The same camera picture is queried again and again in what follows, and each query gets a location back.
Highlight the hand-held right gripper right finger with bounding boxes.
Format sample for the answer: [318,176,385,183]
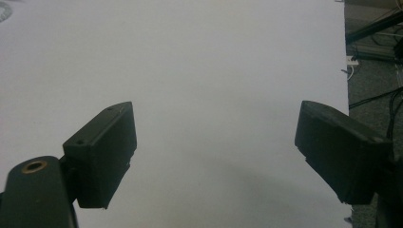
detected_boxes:
[294,100,393,205]

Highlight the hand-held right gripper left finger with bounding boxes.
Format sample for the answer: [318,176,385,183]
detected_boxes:
[60,101,138,210]

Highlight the black metal stand bar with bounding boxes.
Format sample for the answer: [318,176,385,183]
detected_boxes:
[345,10,403,45]

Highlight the grey patterned object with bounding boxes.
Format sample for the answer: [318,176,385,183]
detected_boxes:
[0,2,13,23]

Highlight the black cable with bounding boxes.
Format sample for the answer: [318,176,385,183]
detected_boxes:
[348,86,403,110]
[385,89,403,141]

